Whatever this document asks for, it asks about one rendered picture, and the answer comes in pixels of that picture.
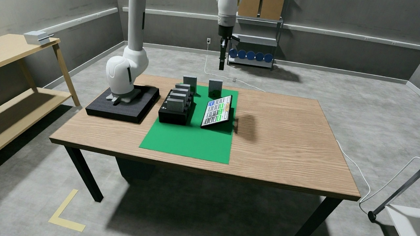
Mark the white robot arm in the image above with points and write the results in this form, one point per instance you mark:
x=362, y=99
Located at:
x=122, y=71

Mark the green mat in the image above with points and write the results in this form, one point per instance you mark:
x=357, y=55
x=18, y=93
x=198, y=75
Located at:
x=211, y=143

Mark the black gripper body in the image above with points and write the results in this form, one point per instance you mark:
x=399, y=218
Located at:
x=225, y=32

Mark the black-framed status display screen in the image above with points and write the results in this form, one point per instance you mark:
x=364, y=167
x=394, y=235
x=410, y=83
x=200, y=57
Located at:
x=217, y=112

